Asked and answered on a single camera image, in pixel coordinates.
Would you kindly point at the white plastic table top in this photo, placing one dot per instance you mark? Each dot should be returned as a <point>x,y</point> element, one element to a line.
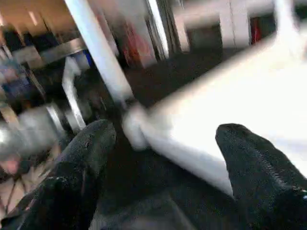
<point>239,95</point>

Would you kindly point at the black table mat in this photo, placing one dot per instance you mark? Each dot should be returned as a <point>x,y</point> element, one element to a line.
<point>156,191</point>

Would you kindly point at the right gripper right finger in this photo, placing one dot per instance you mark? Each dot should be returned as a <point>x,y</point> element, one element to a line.
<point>263,187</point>

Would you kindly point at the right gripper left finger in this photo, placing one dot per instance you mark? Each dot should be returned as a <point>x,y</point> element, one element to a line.
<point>72,182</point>

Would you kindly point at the red item in cabinet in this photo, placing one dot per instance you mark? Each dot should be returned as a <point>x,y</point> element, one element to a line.
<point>254,28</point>

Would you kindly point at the white glass-door cabinet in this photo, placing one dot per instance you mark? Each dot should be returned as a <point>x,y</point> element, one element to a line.
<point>230,24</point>

